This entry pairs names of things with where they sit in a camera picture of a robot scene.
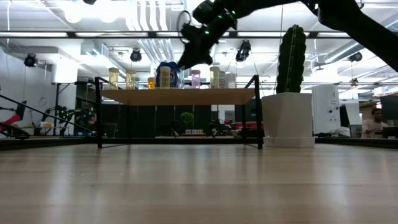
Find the tall green cactus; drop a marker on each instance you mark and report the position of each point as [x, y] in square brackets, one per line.
[290, 62]

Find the small orange pill bottle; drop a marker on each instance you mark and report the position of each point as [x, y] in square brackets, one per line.
[151, 84]

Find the black horizontal frame bar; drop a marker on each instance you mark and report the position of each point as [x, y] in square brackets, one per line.
[313, 35]

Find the tall white cabinet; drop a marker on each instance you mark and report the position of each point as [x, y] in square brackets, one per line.
[325, 105]

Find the red and black equipment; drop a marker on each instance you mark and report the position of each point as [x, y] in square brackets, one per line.
[12, 119]

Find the black ceiling spotlight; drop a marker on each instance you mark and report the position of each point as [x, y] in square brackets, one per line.
[243, 51]
[136, 55]
[30, 60]
[355, 57]

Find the person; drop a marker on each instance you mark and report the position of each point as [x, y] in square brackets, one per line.
[373, 126]

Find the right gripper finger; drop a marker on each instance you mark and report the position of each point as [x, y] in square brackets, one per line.
[188, 57]
[206, 57]

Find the black background robot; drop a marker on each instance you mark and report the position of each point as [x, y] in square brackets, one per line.
[63, 113]

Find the amber pill bottle white cap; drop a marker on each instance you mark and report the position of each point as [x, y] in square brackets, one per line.
[130, 81]

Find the white planter pot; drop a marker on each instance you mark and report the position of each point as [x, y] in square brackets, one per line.
[289, 118]

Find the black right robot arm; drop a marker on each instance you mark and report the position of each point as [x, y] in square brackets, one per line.
[357, 21]

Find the small green potted plant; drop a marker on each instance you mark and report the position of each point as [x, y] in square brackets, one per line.
[187, 118]

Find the black monitor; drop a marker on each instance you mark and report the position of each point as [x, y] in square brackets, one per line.
[390, 107]

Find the wooden shelf with black legs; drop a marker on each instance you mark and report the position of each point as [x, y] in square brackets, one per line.
[186, 97]

